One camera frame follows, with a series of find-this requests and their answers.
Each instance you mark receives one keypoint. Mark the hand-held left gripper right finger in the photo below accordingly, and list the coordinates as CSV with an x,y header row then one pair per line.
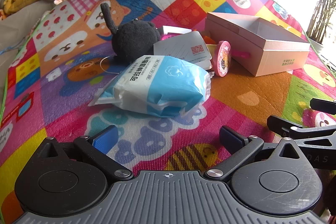
x,y
231,140

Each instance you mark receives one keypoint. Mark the pink cardboard box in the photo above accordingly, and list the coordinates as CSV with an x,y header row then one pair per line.
x,y
275,58

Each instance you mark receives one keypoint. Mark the small yellow stuffed toy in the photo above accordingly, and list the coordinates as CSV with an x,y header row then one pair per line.
x,y
7,5

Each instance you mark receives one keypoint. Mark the grey sofa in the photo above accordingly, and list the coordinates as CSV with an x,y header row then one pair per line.
x,y
15,29

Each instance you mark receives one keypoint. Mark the colourful cartoon play mat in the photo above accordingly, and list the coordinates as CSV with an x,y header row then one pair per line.
x,y
249,90

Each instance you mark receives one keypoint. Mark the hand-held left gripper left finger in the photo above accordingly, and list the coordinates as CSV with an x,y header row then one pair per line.
x,y
105,139

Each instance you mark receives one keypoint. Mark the white printed card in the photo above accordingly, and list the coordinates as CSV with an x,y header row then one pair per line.
x,y
183,48

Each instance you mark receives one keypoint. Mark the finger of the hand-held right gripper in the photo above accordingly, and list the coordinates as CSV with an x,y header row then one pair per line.
x,y
282,123
324,105

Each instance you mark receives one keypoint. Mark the orange plastic bowl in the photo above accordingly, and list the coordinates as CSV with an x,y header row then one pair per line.
x,y
208,39

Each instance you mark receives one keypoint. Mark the blue and white tissue packet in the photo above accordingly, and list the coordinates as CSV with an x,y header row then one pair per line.
x,y
162,82

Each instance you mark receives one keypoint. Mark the black plush toy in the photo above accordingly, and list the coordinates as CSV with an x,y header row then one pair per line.
x,y
134,40

